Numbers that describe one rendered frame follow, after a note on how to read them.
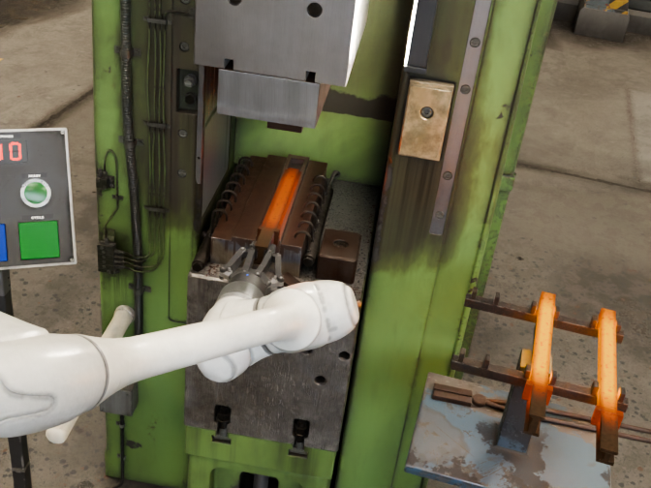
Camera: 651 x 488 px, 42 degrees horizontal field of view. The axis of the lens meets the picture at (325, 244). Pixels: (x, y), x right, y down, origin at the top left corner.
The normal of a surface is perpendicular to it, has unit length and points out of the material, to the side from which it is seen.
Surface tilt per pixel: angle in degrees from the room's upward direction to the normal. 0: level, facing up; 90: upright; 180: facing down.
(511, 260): 0
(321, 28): 90
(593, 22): 90
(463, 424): 0
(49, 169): 60
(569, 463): 0
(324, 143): 90
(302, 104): 90
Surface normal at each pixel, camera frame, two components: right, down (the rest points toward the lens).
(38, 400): 0.81, 0.23
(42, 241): 0.31, 0.04
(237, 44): -0.14, 0.51
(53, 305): 0.11, -0.84
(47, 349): 0.55, -0.80
